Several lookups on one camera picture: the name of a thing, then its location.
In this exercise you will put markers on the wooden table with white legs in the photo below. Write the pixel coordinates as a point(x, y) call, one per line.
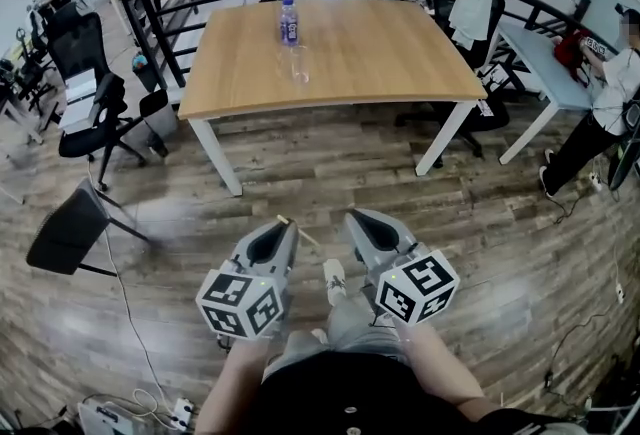
point(375, 58)

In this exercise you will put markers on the red bag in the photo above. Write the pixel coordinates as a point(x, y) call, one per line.
point(570, 53)

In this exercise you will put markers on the person's black shirt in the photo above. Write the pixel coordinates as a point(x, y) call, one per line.
point(350, 393)

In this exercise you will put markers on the dark grey plastic chair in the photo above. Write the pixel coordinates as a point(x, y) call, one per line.
point(65, 233)

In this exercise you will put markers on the light grey table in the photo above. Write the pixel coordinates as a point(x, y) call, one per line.
point(540, 58)

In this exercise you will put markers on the white jacket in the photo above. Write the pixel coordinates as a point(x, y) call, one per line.
point(472, 3)

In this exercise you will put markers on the blue-capped plastic bottle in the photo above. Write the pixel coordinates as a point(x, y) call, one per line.
point(289, 25)

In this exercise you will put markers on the person's right white shoe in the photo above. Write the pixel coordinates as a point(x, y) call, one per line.
point(334, 280)

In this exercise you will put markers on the clear drinking glass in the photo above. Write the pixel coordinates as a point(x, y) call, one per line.
point(299, 68)

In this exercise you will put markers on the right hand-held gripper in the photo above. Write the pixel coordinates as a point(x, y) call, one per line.
point(415, 288)

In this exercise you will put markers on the black office chair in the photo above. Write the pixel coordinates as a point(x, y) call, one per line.
point(480, 118)
point(80, 48)

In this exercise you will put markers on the white deer print sign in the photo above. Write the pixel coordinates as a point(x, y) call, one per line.
point(494, 78)

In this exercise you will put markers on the white power strip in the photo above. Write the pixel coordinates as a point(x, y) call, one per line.
point(182, 412)

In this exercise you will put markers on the person's grey shorts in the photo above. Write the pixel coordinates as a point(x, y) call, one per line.
point(360, 328)

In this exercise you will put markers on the person's left forearm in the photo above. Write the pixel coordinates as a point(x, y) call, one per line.
point(230, 383)

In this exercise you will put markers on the white paper stack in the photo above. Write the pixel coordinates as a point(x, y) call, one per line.
point(79, 95)

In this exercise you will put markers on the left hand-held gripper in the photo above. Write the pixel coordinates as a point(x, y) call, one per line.
point(240, 303)

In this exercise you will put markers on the person's right forearm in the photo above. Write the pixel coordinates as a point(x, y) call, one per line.
point(440, 363)

